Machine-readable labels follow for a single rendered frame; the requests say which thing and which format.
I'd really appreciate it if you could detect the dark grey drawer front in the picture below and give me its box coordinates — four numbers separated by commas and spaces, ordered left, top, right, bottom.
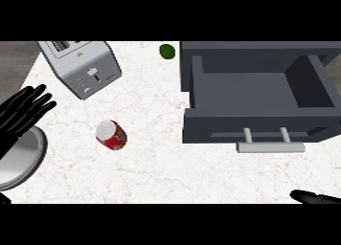
182, 106, 341, 145

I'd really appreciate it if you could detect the dark grey open drawer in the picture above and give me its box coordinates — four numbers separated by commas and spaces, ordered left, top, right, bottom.
189, 55, 341, 110

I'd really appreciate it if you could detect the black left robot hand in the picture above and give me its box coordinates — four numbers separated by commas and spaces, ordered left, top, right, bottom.
0, 83, 60, 172

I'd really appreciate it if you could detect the silver toaster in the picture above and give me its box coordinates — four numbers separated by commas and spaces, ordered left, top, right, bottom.
37, 40, 123, 101

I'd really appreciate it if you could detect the dark grey cabinet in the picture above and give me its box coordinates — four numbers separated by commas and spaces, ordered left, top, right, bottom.
181, 40, 341, 94

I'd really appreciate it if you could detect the red soda can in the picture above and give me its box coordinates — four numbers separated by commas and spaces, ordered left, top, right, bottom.
95, 120, 129, 151

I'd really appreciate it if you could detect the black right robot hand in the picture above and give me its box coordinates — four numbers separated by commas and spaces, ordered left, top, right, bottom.
290, 118, 341, 205

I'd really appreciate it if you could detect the green round vegetable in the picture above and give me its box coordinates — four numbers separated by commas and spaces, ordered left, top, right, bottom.
158, 43, 178, 60

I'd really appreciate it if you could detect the pale grey drawer handle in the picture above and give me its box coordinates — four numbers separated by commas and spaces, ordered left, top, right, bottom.
237, 126, 307, 154

